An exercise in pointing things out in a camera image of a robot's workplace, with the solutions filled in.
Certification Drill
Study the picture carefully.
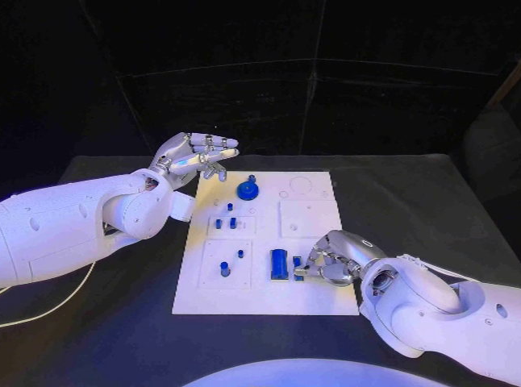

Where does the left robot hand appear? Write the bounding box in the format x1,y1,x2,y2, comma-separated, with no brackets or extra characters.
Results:
148,131,241,183

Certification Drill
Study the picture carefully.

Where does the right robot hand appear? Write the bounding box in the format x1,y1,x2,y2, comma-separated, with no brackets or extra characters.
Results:
293,230,390,288

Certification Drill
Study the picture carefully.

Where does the white task board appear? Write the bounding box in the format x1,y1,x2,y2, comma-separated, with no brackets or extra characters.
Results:
171,170,361,316

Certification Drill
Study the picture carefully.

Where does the long blue cylinder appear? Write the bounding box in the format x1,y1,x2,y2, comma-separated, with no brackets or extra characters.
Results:
269,248,290,281

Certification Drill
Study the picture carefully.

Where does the blue gear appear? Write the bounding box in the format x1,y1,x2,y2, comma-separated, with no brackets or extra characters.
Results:
237,181,262,201

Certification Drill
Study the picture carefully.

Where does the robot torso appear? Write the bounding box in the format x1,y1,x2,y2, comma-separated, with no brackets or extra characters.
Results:
192,358,451,387

